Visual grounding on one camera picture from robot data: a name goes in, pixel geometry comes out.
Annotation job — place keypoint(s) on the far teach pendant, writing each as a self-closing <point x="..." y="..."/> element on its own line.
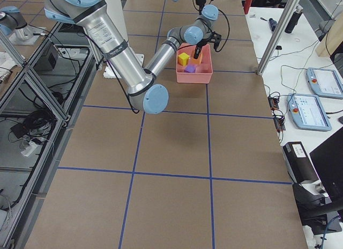
<point x="325" y="82"/>

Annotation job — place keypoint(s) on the aluminium frame post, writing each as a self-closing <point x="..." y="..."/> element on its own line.
<point x="281" y="25"/>

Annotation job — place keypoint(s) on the pink plastic bin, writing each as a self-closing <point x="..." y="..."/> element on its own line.
<point x="195" y="78"/>

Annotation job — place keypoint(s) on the teach pendant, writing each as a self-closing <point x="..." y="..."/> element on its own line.
<point x="307" y="112"/>
<point x="325" y="82"/>

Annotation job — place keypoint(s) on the black monitor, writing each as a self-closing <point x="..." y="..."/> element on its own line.
<point x="327" y="160"/>

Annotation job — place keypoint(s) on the black water bottle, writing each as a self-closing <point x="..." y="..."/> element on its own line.
<point x="294" y="19"/>

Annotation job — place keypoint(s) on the near teach pendant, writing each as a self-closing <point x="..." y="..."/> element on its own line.
<point x="307" y="112"/>

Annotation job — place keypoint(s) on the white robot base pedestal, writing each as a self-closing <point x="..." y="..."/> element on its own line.
<point x="111" y="73"/>

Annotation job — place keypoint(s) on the orange foam block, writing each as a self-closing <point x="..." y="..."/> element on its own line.
<point x="196" y="61"/>

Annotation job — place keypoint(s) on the black box with label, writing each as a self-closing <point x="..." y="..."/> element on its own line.
<point x="298" y="163"/>

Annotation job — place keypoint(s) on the red cylinder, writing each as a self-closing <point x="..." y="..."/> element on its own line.
<point x="247" y="5"/>

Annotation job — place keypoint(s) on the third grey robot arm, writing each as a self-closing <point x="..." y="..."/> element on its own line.
<point x="12" y="21"/>

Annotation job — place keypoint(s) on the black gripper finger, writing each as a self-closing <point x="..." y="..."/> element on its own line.
<point x="197" y="51"/>

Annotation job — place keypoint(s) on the yellow foam block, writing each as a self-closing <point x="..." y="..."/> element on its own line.
<point x="183" y="59"/>

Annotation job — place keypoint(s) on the purple foam block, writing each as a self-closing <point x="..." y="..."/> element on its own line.
<point x="190" y="68"/>

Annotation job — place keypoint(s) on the white power adapter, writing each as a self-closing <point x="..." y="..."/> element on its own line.
<point x="29" y="149"/>

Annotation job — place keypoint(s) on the light pink foam block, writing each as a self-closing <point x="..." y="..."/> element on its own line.
<point x="203" y="68"/>

